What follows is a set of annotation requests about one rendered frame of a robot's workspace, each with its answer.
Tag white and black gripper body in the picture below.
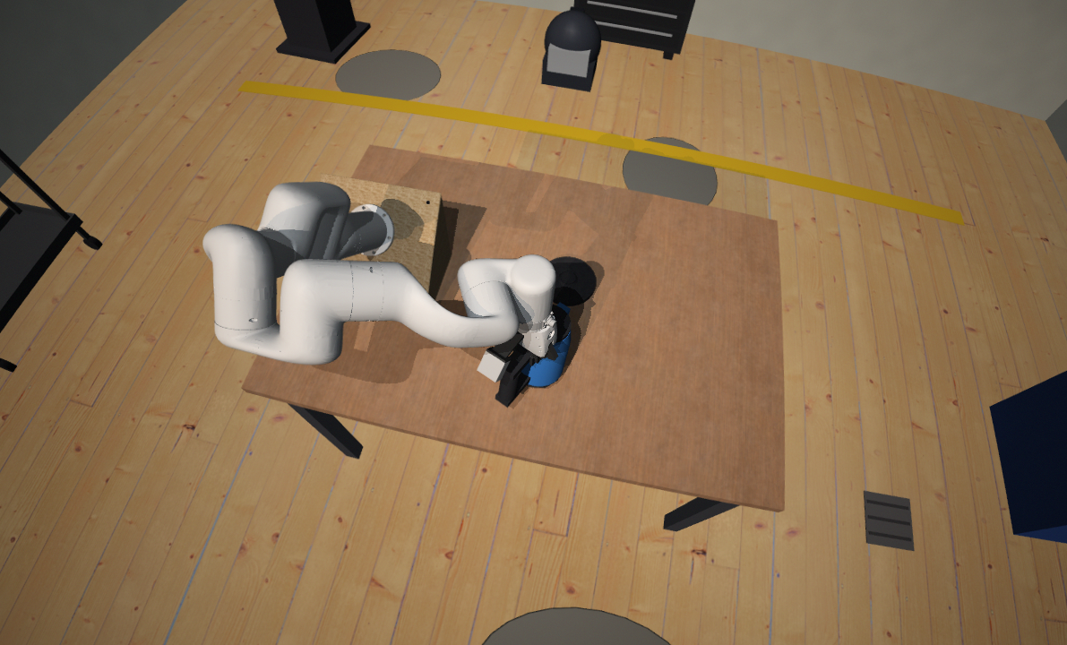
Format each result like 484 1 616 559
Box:
517 324 557 357

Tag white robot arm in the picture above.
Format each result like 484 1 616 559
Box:
202 182 556 383

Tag blue kettle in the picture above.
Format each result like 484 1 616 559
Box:
495 302 572 408

